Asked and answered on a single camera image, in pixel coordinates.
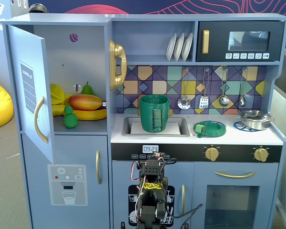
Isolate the blue oven door with window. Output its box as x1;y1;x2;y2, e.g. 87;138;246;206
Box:
193;161;279;229

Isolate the steel pot with lid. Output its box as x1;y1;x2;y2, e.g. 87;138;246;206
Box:
237;109;276;131

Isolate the blue door with ice dispenser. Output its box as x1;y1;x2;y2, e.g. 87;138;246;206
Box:
21;135;110;229

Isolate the yellow beanbag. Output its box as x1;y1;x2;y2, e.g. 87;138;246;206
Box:
0;76;14;131

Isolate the steel spoon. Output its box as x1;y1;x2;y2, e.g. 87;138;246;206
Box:
238;67;248;107

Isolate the blue dishwasher door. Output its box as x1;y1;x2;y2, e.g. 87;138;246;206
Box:
112;160;195;229

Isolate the green bumpy toy fruit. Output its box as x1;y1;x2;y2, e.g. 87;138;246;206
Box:
63;104;79;129

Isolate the black toy microwave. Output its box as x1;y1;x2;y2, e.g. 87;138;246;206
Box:
196;21;286;62

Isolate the green round printed lid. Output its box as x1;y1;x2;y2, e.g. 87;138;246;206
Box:
193;120;227;138

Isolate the gold toy telephone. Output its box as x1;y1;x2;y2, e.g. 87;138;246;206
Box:
109;39;128;92

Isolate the blue round burner grate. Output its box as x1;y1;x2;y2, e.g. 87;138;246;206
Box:
233;121;259;132

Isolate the grey toy sink basin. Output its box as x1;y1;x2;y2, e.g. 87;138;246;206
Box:
122;116;190;137

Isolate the green plastic pot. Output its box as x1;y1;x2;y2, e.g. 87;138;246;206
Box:
139;94;170;133

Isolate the white toy plate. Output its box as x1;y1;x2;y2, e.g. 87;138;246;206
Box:
173;32;185;62
182;32;194;62
166;32;177;62

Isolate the dark round metal object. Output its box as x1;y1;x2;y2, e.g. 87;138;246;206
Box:
28;3;49;14

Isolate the red orange toy mango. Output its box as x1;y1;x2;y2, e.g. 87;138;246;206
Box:
68;94;103;111

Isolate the yellow toy banana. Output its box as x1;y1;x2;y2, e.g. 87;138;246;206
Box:
52;104;107;121

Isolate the blue toy kitchen unit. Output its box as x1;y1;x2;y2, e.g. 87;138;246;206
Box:
1;13;286;229

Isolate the steel slotted spatula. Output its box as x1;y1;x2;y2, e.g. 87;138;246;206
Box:
199;68;210;109

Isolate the steel soup ladle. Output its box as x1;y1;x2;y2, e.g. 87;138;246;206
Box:
218;67;230;107

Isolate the blue door with shopping list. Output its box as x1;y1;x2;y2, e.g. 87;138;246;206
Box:
6;25;56;165

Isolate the steel skimmer ladle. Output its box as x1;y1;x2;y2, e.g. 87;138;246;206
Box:
177;68;192;110

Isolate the green toy pear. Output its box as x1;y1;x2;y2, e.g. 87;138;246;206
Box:
81;82;96;95

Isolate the black cable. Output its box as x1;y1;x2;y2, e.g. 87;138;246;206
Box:
166;204;204;219

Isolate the yellow toy star fruit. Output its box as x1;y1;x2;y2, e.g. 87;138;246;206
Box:
50;83;73;105

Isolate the gold stove knob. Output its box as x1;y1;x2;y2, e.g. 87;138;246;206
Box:
253;147;269;162
204;146;219;162

